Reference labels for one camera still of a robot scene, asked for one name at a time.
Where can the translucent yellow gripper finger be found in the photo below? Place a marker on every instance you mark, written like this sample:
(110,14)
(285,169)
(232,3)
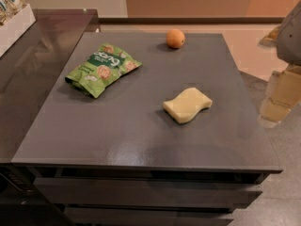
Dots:
(282,94)

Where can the orange fruit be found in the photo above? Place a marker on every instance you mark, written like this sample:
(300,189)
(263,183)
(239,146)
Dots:
(175,38)

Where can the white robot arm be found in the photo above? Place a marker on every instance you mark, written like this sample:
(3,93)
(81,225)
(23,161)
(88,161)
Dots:
(287,37)

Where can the yellow wavy sponge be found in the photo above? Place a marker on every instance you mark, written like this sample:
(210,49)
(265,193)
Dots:
(187,105)

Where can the grey drawer cabinet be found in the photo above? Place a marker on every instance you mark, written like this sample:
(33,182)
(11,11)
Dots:
(122,160)

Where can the green snack bag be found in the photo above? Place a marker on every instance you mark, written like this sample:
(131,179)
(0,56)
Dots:
(104,67)

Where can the dark glossy side table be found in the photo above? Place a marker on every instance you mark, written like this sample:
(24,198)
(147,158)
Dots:
(28,71)

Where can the white box with snacks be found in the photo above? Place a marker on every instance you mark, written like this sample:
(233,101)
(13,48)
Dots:
(16,16)

